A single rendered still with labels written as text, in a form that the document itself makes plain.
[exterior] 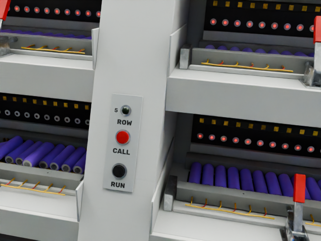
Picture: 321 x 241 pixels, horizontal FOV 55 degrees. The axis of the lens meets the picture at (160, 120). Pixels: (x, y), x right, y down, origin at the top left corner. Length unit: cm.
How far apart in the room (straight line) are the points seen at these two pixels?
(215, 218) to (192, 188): 5
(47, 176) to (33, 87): 13
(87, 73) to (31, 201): 20
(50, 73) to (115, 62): 9
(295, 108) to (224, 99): 8
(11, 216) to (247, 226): 32
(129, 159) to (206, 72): 15
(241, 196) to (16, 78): 35
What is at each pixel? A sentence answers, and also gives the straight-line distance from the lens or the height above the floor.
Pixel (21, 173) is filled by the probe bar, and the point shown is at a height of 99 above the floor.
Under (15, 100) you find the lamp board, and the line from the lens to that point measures 64.
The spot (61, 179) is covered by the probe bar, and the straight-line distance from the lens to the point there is 48.
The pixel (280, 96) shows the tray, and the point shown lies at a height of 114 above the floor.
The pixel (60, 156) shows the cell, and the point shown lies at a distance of 55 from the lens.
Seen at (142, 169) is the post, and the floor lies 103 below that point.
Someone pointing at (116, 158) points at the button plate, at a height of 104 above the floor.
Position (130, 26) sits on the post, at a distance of 41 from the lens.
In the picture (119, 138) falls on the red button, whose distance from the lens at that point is 39.
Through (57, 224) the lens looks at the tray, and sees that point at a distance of 46.
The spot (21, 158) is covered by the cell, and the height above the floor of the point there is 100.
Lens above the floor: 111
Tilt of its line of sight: 2 degrees down
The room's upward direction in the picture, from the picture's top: 6 degrees clockwise
